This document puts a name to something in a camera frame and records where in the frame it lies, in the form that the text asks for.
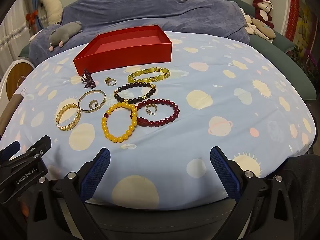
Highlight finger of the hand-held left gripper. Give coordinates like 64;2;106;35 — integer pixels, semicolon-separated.
0;135;52;173
0;141;20;159

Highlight white curtain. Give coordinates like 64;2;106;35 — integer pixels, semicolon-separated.
0;0;48;68

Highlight red cardboard box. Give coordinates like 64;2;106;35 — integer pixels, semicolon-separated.
73;25;173;72

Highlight grey plush animal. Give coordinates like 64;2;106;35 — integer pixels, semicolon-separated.
48;21;83;52

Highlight yellow bead bracelet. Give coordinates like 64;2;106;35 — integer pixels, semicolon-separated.
101;102;138;143

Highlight red bow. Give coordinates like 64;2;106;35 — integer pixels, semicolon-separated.
27;10;38;28

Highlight person's dark pants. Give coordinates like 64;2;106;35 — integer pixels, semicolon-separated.
282;154;320;240

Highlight red monkey plush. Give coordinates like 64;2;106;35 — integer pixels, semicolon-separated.
252;0;275;29

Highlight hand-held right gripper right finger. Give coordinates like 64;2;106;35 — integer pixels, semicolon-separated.
209;146;293;240

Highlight white plush alpaca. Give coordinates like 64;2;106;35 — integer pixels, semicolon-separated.
38;0;63;25

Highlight yellow-green bead bracelet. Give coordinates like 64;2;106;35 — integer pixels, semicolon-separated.
127;67;171;83

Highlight dark red bead bracelet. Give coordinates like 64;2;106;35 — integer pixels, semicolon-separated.
130;99;180;127

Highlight red-bordered wall poster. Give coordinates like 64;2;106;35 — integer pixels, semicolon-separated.
285;0;320;63

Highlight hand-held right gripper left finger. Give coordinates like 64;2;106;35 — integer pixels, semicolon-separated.
27;147;111;240

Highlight gold chain bangle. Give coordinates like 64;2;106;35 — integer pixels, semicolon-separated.
55;103;82;131

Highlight dark purple garnet bead bracelet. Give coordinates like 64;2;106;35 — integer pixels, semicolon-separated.
80;68;97;89

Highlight grey-blue blanket covered sofa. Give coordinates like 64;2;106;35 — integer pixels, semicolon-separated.
29;0;250;67

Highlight thin gold bangle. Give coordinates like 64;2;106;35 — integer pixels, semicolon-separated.
78;89;107;113

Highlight dark brown bead bracelet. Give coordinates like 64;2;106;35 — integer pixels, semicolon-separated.
113;82;156;103

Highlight flowering plant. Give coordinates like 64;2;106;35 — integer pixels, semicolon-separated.
295;45;320;85

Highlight beige round plush toy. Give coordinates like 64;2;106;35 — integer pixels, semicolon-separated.
244;14;276;43

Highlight brown cardboard sheet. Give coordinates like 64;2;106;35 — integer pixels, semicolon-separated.
0;94;22;137

